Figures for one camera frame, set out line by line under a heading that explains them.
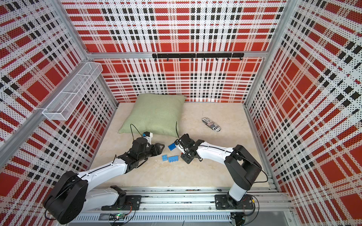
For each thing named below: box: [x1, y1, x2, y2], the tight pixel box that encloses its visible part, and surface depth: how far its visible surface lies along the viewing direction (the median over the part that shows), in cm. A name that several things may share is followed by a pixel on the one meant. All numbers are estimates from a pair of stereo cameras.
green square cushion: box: [117, 93, 187, 138], surface depth 98 cm
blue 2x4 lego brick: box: [167, 142, 177, 152], surface depth 97 cm
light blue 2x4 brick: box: [168, 155, 179, 163], surface depth 90 cm
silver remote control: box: [201, 117, 222, 133], surface depth 106 cm
